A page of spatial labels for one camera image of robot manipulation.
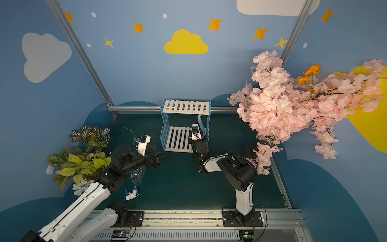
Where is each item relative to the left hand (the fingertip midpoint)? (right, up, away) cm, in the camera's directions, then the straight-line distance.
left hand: (160, 148), depth 74 cm
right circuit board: (+42, -42, -2) cm, 60 cm away
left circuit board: (-19, -41, -2) cm, 46 cm away
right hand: (+20, +12, +14) cm, 27 cm away
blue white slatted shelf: (+3, +2, +31) cm, 31 cm away
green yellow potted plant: (-35, -8, -6) cm, 37 cm away
